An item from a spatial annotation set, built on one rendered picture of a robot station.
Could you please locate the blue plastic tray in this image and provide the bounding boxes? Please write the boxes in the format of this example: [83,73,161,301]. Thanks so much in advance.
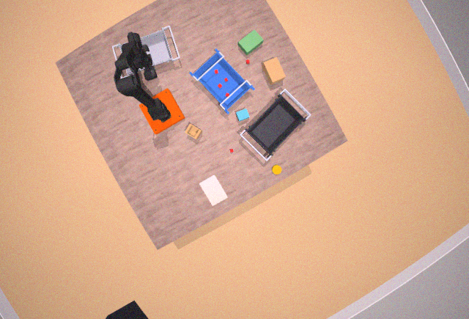
[190,49,255,114]

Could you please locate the green box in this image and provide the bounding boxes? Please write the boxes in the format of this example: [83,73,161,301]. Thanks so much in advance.
[238,30,264,56]

